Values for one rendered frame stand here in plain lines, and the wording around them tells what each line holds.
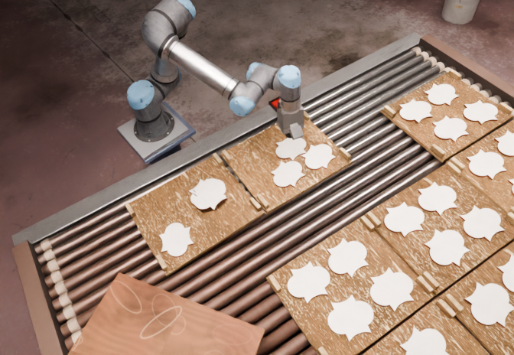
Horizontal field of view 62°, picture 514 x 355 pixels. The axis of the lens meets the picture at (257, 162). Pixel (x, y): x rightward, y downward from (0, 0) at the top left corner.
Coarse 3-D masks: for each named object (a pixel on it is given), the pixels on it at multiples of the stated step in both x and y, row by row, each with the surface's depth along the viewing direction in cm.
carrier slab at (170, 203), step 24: (192, 168) 172; (216, 168) 171; (168, 192) 166; (240, 192) 163; (144, 216) 160; (168, 216) 159; (192, 216) 158; (216, 216) 157; (240, 216) 157; (192, 240) 152; (216, 240) 151; (168, 264) 147
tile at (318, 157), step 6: (312, 150) 172; (318, 150) 172; (324, 150) 171; (330, 150) 171; (306, 156) 170; (312, 156) 170; (318, 156) 170; (324, 156) 169; (330, 156) 169; (306, 162) 168; (312, 162) 168; (318, 162) 168; (324, 162) 168; (312, 168) 166; (318, 168) 167
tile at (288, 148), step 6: (288, 138) 177; (300, 138) 176; (276, 144) 176; (282, 144) 175; (288, 144) 175; (294, 144) 175; (300, 144) 174; (276, 150) 173; (282, 150) 173; (288, 150) 173; (294, 150) 173; (300, 150) 172; (282, 156) 171; (288, 156) 171; (294, 156) 171
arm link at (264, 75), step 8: (256, 64) 149; (264, 64) 150; (248, 72) 149; (256, 72) 147; (264, 72) 146; (272, 72) 146; (256, 80) 144; (264, 80) 145; (272, 80) 145; (264, 88) 145; (272, 88) 147
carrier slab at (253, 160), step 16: (272, 128) 182; (304, 128) 181; (240, 144) 178; (256, 144) 177; (272, 144) 177; (320, 144) 175; (240, 160) 173; (256, 160) 172; (272, 160) 172; (288, 160) 171; (304, 160) 170; (336, 160) 169; (240, 176) 168; (256, 176) 167; (272, 176) 167; (320, 176) 165; (256, 192) 162; (272, 192) 162; (288, 192) 161; (272, 208) 158
